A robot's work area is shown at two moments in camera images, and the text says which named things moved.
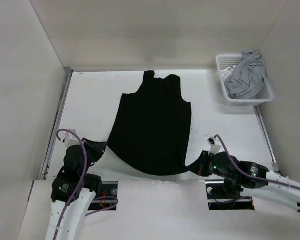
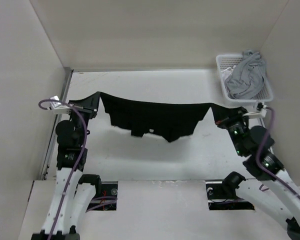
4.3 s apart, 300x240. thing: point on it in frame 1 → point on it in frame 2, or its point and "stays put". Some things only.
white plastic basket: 225,61 stays put
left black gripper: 96,145 → 90,103
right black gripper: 199,167 → 220,116
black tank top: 150,129 → 169,119
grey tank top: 247,76 stays put
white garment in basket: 227,72 stays put
